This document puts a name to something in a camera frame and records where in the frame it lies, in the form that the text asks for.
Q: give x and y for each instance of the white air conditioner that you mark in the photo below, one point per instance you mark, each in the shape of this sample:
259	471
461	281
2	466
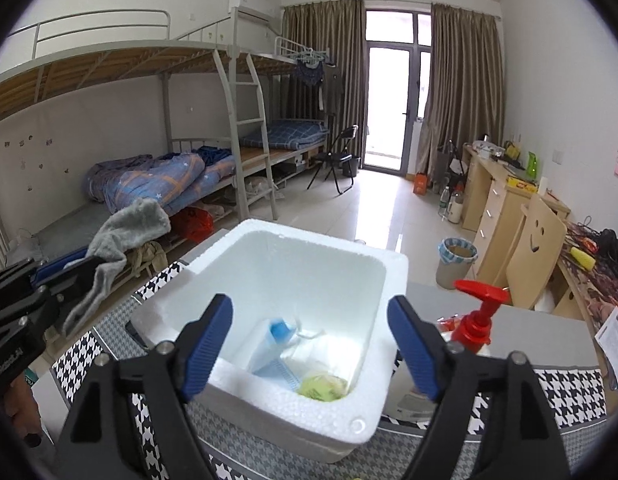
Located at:
257	8

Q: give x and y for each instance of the glass balcony door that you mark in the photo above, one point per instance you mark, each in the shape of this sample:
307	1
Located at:
399	57

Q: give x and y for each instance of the red snack packet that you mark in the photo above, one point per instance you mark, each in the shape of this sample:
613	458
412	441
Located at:
448	323

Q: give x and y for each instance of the brown right curtain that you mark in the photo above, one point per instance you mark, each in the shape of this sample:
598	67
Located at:
466	96

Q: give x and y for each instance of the brown curtain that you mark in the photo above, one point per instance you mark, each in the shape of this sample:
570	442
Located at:
332	31
466	96

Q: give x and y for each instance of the hanging dark clothes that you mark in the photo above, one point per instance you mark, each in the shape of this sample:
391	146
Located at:
309	72

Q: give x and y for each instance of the person's left hand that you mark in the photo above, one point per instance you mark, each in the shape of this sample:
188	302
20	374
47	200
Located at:
22	411

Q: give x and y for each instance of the metal bunk bed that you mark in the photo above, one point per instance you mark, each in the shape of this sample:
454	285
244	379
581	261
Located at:
63	112

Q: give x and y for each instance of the grey sock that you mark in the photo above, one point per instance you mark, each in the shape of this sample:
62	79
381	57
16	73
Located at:
128	228

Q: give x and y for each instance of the brown left curtain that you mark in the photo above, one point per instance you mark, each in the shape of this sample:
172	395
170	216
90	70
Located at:
332	31

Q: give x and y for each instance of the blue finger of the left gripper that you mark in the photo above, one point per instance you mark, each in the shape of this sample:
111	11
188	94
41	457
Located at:
46	270
72	283

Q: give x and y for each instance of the houndstooth table cloth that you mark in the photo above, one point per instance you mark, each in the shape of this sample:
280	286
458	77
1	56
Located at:
309	439

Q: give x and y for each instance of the black folding chair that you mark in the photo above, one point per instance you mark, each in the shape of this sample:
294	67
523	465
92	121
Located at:
337	156

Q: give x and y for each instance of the yellow object on desk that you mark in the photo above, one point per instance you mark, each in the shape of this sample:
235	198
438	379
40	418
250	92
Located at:
585	260

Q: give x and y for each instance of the black headphones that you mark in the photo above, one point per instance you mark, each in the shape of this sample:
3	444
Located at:
607	249

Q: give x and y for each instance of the white styrofoam box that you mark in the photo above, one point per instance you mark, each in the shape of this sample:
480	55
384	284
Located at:
307	361

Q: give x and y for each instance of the orange bag on floor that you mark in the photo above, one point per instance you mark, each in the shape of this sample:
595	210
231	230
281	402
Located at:
420	186

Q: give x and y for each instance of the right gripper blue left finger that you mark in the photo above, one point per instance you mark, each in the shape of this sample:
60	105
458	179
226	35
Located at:
100	440

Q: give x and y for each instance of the blue plaid quilt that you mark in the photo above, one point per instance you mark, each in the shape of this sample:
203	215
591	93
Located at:
174	180

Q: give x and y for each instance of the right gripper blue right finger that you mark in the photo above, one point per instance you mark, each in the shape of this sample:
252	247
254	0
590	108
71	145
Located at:
521	439

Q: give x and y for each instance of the wooden desk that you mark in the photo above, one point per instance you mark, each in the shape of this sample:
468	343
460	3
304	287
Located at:
495	207

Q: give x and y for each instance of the green white tissue pack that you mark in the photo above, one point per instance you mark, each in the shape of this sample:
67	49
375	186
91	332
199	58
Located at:
323	387

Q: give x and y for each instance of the white lotion pump bottle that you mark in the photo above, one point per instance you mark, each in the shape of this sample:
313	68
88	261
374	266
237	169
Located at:
474	331

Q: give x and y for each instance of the waste bin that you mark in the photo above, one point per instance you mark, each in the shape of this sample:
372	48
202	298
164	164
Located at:
456	256

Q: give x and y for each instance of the blue face mask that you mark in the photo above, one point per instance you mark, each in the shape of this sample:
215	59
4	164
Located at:
288	338

